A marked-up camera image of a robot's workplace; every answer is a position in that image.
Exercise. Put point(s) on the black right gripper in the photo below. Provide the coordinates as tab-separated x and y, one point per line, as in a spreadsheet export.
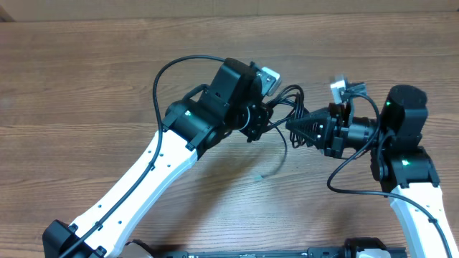
330	128

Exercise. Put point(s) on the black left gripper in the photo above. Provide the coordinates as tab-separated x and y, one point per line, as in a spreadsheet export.
262	115

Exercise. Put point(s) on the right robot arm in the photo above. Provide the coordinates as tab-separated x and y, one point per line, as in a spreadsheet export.
404	170

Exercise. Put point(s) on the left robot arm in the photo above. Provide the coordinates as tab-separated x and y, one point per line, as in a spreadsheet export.
191	126

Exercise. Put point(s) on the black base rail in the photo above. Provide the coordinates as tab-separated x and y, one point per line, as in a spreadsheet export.
356	247

